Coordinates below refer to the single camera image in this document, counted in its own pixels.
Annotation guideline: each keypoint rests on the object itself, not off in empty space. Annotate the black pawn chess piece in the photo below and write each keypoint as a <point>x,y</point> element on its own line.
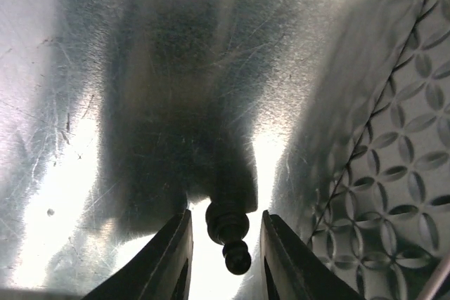
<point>227,225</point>

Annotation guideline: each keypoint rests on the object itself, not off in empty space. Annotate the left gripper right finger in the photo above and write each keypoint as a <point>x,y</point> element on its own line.
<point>290,270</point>

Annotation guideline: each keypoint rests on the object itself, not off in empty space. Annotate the pink metal tin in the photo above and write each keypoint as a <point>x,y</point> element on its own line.
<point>118,114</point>

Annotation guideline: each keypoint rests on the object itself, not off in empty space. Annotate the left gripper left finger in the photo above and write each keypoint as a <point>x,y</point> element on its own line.
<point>161,270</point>

